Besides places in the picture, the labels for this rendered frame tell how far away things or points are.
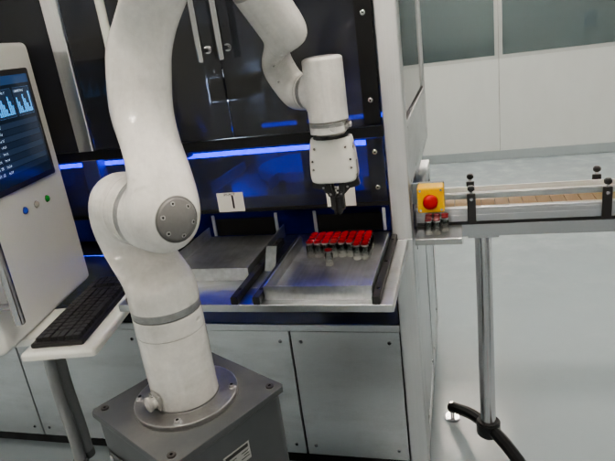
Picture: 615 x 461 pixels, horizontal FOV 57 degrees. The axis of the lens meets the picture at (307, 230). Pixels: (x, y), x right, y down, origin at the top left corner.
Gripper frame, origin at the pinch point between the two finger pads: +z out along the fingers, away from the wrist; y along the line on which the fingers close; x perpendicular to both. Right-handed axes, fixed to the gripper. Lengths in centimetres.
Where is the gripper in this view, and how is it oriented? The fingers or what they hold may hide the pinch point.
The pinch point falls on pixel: (338, 203)
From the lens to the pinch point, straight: 124.7
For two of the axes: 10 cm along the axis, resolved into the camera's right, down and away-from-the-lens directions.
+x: -2.4, 3.4, -9.1
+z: 1.3, 9.4, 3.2
